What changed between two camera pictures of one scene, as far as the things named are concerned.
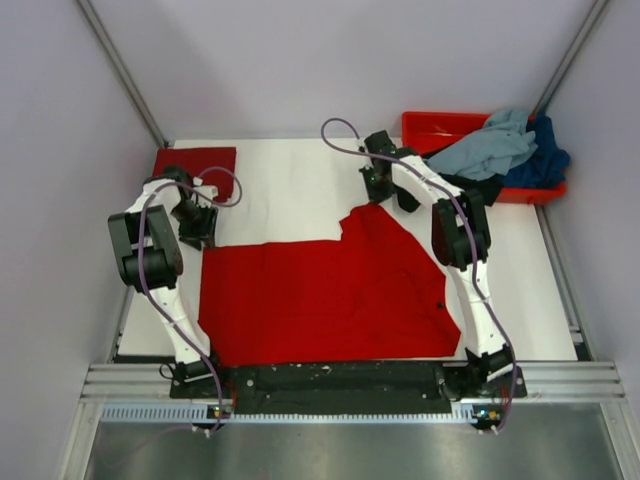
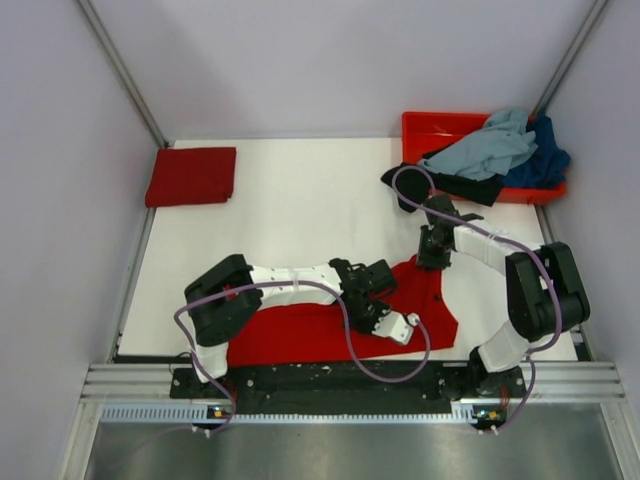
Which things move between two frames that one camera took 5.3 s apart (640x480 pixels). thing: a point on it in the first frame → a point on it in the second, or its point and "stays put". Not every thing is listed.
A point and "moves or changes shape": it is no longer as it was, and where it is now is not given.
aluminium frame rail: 581,380 stays put
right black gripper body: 377,190 → 430,252
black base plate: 347,387 stays put
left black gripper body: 195,221 → 366,314
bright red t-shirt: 374,294 moves or changes shape
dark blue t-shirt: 547,166 stays put
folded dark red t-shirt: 215,165 stays put
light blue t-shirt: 486,151 stays put
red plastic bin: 423,132 stays put
